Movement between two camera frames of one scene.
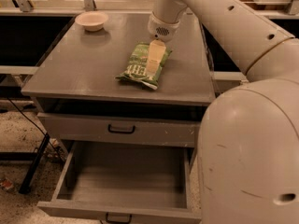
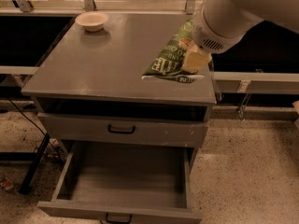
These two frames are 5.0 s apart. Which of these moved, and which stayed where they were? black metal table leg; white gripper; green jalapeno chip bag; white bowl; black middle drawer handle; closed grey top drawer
Moved: white gripper; green jalapeno chip bag
Stayed: black metal table leg; white bowl; closed grey top drawer; black middle drawer handle
